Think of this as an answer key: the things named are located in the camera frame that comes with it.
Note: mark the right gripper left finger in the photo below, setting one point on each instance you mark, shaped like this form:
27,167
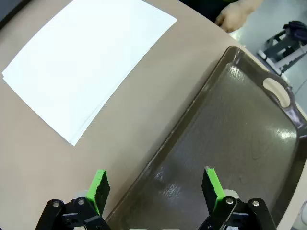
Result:
98,191

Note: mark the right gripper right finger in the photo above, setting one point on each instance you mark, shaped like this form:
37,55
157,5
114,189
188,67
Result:
213,189

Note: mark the white A4 paper sheet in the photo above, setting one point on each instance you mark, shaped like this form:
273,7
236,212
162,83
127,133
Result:
88,60
74,143

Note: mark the person's left hand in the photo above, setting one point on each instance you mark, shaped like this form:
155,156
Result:
233,16

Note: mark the brown plastic serving tray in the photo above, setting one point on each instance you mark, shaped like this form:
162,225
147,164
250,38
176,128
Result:
227,131

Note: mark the black step stool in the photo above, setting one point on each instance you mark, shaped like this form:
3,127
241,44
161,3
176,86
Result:
280,51

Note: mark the black bag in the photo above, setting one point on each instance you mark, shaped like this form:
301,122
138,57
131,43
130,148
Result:
296,30

